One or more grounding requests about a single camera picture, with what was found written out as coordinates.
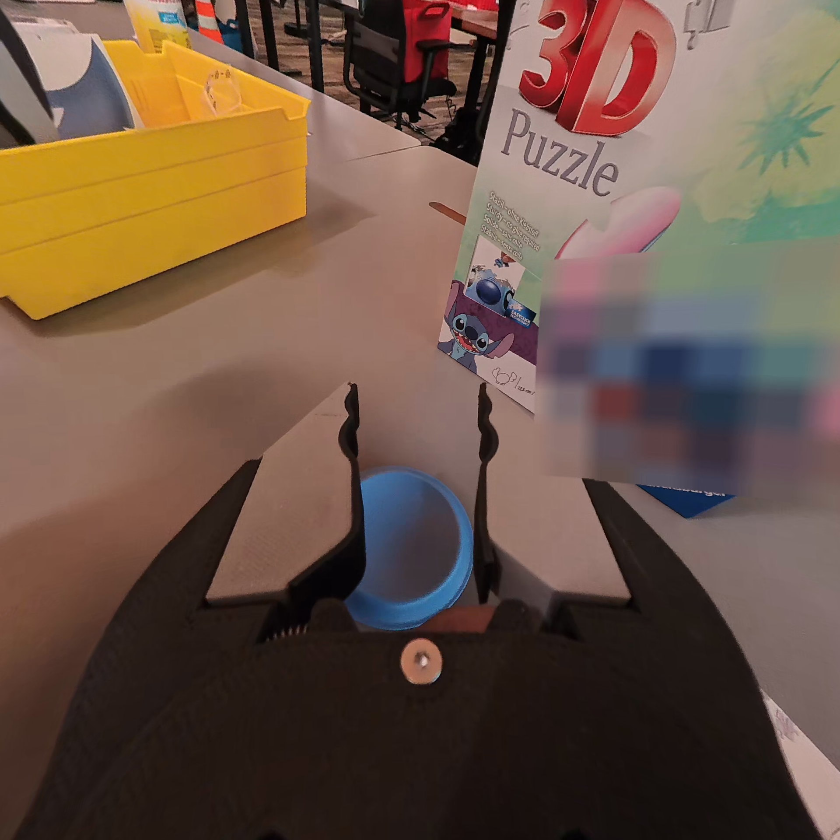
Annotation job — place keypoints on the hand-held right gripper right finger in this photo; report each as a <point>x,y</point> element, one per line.
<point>525,538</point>

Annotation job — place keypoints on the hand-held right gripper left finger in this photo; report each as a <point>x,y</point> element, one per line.
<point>289,512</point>

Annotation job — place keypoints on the yellow plastic bin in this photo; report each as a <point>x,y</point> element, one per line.
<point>164,197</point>

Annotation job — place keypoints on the printed puzzle box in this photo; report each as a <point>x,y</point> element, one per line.
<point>590,164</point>

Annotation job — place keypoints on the white paper sheet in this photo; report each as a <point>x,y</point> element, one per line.
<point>804,761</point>

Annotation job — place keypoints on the black bag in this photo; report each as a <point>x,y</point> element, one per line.
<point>463,134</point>

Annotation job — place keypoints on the clear plastic bag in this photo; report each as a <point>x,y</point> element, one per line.
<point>220,92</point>

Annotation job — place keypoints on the black office chair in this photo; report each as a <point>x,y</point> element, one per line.
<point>374,59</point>

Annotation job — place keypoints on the blue white printed sheet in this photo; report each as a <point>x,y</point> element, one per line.
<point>85,79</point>

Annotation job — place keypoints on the orange traffic cone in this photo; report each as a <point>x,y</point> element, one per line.
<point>207,16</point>

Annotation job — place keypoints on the yellow bottle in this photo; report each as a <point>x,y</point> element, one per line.
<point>154,23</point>

